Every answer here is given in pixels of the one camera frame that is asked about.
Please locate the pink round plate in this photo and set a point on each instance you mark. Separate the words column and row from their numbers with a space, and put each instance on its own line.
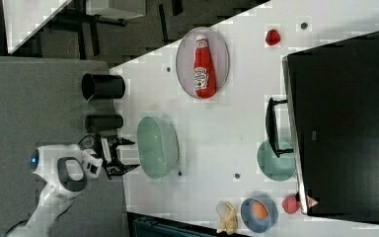
column 185, row 59

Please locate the blue bowl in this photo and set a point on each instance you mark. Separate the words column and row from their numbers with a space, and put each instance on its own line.
column 254, row 224

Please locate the peeled banana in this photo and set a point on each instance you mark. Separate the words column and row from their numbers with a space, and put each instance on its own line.
column 228, row 219

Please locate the red strawberry toy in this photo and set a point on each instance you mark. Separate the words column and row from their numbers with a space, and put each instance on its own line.
column 290, row 204

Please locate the green bowl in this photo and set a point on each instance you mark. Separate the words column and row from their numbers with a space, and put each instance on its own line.
column 278, row 168

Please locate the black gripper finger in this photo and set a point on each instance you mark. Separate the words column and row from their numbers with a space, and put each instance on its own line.
column 118, row 171
column 121, row 141

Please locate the orange fruit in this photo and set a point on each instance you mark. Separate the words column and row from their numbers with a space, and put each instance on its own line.
column 259, row 210

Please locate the red ketchup bottle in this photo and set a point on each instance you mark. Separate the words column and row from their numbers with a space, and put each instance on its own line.
column 203, row 69

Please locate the green plastic strainer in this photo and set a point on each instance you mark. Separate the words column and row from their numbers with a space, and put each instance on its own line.
column 157, row 147

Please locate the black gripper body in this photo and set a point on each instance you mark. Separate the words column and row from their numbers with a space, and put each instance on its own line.
column 105, row 153

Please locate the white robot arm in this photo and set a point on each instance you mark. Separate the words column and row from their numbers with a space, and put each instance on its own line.
column 66, row 170

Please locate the large black cup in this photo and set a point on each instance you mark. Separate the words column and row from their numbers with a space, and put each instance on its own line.
column 100, row 87

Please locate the black toaster oven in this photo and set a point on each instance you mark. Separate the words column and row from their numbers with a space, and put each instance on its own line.
column 332, row 96

